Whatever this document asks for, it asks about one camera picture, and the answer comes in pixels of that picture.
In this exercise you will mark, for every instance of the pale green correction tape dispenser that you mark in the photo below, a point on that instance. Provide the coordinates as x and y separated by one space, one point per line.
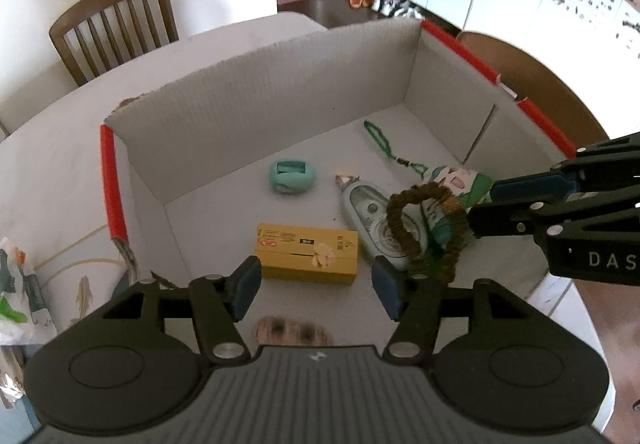
370 214

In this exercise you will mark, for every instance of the cartoon figure pendant green tassel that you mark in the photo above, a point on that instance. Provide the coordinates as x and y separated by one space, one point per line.
450 181

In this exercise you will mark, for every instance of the teal oval case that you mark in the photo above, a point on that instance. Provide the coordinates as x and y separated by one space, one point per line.
295 176

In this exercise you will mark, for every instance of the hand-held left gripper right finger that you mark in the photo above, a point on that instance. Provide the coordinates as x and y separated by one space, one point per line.
387 286

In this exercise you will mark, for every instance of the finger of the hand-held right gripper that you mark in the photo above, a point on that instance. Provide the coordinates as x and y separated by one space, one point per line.
525 186
500 219

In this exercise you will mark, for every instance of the yellow cardboard box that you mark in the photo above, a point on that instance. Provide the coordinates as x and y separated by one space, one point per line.
300 254

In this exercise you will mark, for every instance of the wooden slat-back chair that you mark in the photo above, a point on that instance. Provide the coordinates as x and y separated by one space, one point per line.
112 24

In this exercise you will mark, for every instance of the wooden round-back chair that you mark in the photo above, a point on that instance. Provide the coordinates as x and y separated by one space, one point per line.
540 89

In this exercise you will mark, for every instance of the green white snack packet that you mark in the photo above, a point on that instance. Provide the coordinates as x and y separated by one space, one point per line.
15 284

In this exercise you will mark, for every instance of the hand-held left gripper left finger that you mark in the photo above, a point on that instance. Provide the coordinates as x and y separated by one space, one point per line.
247 286

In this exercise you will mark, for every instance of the striped cloth bag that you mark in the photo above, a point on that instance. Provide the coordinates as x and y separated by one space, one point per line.
400 9

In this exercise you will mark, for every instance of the red cardboard shoe box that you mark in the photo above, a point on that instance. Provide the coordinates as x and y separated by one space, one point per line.
300 99

